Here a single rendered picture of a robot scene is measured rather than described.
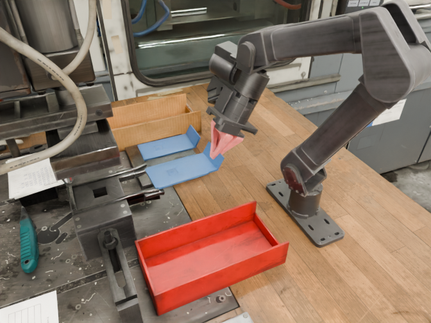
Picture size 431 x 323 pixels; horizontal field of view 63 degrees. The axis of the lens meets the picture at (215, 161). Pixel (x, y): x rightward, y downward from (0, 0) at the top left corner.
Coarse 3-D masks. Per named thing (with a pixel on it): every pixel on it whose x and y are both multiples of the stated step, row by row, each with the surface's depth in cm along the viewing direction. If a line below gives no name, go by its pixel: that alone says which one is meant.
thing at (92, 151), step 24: (48, 96) 59; (96, 96) 59; (0, 120) 55; (24, 120) 53; (48, 120) 54; (72, 120) 56; (96, 120) 61; (48, 144) 55; (72, 144) 55; (96, 144) 55; (72, 168) 53; (96, 168) 55
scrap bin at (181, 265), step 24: (216, 216) 68; (240, 216) 71; (144, 240) 63; (168, 240) 66; (192, 240) 69; (216, 240) 70; (240, 240) 70; (264, 240) 70; (144, 264) 59; (168, 264) 65; (192, 264) 65; (216, 264) 65; (240, 264) 60; (264, 264) 63; (168, 288) 55; (192, 288) 58; (216, 288) 61
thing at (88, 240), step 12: (108, 228) 64; (120, 228) 65; (132, 228) 66; (84, 240) 63; (96, 240) 64; (120, 240) 67; (132, 240) 68; (84, 252) 65; (96, 252) 66; (108, 252) 67
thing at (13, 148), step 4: (8, 140) 81; (12, 140) 82; (8, 144) 82; (12, 144) 82; (16, 144) 83; (8, 148) 83; (12, 148) 83; (16, 148) 83; (12, 152) 83; (16, 152) 84; (20, 152) 85; (12, 156) 84; (16, 156) 84; (20, 156) 85
